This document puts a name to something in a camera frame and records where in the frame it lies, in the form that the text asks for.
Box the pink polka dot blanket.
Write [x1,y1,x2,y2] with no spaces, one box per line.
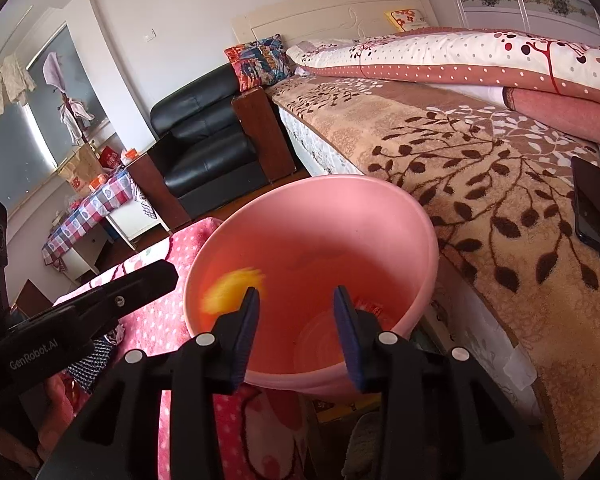
[39,218,306,479]

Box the red gift box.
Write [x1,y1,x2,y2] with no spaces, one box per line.
[98,146,122,170]

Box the plaid tablecloth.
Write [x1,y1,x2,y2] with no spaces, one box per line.
[41,170,134,271]

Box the black leather armchair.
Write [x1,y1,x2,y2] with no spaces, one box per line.
[129,64,297,231]

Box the white pink dotted quilt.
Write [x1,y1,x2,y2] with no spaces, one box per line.
[286,28,600,104]

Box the coat stand with clothes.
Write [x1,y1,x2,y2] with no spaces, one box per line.
[42,52,95,145]

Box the pink plastic trash bucket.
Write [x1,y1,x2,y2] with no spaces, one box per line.
[184,174,439,401]

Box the white low table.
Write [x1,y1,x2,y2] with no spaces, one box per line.
[61,200,169,283]

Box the person's left hand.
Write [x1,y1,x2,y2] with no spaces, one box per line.
[0,374,73,472]

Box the yellow red small pillow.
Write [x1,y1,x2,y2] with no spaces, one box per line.
[385,9,429,32]

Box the brown paper shopping bag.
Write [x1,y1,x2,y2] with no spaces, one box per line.
[58,144,104,196]

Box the hanging white garment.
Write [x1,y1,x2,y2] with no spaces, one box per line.
[0,54,36,116]

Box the bed with white mattress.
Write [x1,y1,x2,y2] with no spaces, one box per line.
[230,0,600,461]

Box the brown leaf pattern blanket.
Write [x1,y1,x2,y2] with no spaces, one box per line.
[268,76,600,479]

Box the black smartphone on bed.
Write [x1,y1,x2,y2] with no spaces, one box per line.
[571,156,600,253]

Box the colourful patterned cushion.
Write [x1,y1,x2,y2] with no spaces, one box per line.
[224,34,292,92]

